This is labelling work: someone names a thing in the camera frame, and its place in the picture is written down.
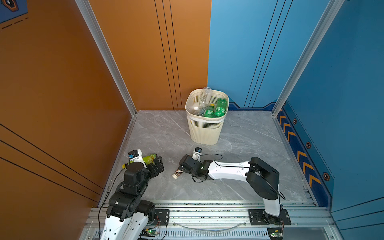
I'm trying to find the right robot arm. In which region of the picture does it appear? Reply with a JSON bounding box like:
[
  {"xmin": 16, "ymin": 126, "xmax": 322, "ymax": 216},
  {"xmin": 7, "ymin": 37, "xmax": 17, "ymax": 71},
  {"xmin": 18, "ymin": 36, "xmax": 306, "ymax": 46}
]
[{"xmin": 173, "ymin": 155, "xmax": 285, "ymax": 225}]

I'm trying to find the aluminium rail frame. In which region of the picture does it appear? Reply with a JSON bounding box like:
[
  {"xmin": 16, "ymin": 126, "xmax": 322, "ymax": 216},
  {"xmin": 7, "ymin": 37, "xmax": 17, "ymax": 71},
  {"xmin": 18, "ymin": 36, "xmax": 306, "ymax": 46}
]
[{"xmin": 78, "ymin": 200, "xmax": 344, "ymax": 240}]

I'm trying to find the green soda bottle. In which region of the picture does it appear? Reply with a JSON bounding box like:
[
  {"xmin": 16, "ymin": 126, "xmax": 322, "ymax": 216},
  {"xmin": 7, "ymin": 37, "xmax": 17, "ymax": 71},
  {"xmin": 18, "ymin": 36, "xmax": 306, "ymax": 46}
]
[
  {"xmin": 203, "ymin": 104, "xmax": 216, "ymax": 118},
  {"xmin": 214, "ymin": 98, "xmax": 228, "ymax": 118}
]

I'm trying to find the left aluminium corner post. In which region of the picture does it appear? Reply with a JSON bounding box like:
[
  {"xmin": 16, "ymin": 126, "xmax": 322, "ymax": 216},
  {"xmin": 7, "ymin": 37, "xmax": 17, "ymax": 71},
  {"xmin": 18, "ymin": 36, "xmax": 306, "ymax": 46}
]
[{"xmin": 75, "ymin": 0, "xmax": 138, "ymax": 117}]

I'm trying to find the left circuit board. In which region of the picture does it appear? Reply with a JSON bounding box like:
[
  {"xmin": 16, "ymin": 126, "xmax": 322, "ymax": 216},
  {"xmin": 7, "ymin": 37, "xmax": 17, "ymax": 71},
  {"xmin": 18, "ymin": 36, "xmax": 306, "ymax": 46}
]
[{"xmin": 139, "ymin": 229, "xmax": 160, "ymax": 239}]

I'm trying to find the cream slatted waste bin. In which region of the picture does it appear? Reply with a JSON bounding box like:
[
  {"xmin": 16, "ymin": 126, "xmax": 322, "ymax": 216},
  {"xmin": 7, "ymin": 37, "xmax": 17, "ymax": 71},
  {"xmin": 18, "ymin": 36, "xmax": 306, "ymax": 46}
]
[{"xmin": 185, "ymin": 89, "xmax": 229, "ymax": 145}]

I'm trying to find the right circuit board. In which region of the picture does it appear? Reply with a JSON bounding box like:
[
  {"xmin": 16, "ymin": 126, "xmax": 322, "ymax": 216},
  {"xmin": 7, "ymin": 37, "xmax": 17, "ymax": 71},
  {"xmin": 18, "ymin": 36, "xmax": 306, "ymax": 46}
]
[{"xmin": 267, "ymin": 228, "xmax": 284, "ymax": 240}]

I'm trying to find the yellow green small bottle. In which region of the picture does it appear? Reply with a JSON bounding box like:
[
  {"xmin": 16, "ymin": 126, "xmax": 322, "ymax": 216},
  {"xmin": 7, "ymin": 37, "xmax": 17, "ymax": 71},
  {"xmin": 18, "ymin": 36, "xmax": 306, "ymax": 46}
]
[{"xmin": 122, "ymin": 154, "xmax": 158, "ymax": 169}]

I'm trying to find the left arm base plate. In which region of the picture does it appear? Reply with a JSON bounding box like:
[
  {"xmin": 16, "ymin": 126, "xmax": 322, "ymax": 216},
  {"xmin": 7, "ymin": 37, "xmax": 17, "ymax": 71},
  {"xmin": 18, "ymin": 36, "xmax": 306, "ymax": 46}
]
[{"xmin": 149, "ymin": 209, "xmax": 170, "ymax": 226}]

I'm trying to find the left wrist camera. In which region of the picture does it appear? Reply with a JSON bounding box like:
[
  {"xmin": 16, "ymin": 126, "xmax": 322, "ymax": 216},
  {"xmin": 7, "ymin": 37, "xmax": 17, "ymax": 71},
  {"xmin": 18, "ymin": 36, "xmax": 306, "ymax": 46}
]
[{"xmin": 128, "ymin": 150, "xmax": 147, "ymax": 168}]

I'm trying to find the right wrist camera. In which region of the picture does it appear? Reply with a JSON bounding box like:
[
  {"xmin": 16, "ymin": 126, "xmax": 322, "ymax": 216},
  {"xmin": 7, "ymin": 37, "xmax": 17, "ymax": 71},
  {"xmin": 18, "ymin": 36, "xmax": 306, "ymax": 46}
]
[{"xmin": 192, "ymin": 147, "xmax": 202, "ymax": 162}]

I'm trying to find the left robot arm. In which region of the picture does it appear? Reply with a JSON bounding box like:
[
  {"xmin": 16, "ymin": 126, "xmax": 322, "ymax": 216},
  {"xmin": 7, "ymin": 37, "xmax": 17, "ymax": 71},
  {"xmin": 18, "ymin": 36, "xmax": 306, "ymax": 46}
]
[{"xmin": 100, "ymin": 156, "xmax": 164, "ymax": 240}]

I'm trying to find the circuit board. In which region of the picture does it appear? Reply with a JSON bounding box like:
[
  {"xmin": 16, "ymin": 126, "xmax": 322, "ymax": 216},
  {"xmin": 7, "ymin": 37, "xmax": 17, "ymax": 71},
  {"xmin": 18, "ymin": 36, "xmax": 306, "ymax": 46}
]
[
  {"xmin": 267, "ymin": 228, "xmax": 284, "ymax": 240},
  {"xmin": 139, "ymin": 229, "xmax": 160, "ymax": 239}
]

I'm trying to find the clear bottle white label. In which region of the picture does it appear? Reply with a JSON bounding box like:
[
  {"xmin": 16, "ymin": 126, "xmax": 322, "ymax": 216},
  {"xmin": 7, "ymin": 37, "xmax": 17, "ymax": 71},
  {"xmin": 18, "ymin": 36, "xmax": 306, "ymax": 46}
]
[{"xmin": 199, "ymin": 87, "xmax": 213, "ymax": 108}]

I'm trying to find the right aluminium corner post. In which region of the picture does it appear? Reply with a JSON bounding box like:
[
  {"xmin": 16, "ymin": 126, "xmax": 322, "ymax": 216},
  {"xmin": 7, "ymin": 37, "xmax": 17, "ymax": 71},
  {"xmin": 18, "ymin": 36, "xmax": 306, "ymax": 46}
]
[{"xmin": 272, "ymin": 0, "xmax": 345, "ymax": 117}]

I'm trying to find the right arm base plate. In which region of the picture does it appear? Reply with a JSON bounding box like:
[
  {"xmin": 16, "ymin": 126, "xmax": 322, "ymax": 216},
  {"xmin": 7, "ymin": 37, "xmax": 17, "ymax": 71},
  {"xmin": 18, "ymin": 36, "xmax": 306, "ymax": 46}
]
[{"xmin": 248, "ymin": 209, "xmax": 292, "ymax": 226}]

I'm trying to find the aluminium corner post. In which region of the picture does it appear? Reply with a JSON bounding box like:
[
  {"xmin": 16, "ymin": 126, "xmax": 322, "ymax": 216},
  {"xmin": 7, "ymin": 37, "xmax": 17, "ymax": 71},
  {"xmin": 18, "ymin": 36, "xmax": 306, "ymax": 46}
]
[
  {"xmin": 272, "ymin": 0, "xmax": 345, "ymax": 117},
  {"xmin": 75, "ymin": 0, "xmax": 138, "ymax": 117}
]

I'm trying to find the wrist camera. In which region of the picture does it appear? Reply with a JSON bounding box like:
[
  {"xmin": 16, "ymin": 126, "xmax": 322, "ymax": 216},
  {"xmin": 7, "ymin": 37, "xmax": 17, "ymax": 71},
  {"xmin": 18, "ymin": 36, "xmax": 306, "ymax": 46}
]
[
  {"xmin": 128, "ymin": 150, "xmax": 147, "ymax": 168},
  {"xmin": 192, "ymin": 147, "xmax": 202, "ymax": 162}
]

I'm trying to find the brown label bottle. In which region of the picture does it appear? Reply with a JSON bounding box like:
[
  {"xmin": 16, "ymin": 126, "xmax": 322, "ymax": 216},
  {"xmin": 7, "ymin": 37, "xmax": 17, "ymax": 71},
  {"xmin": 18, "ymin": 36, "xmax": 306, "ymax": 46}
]
[{"xmin": 172, "ymin": 170, "xmax": 184, "ymax": 180}]

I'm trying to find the red label water bottle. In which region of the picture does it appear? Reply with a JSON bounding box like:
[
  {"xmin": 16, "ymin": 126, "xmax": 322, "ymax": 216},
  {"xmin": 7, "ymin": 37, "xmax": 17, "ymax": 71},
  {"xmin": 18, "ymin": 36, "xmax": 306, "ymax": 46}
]
[{"xmin": 193, "ymin": 107, "xmax": 206, "ymax": 116}]

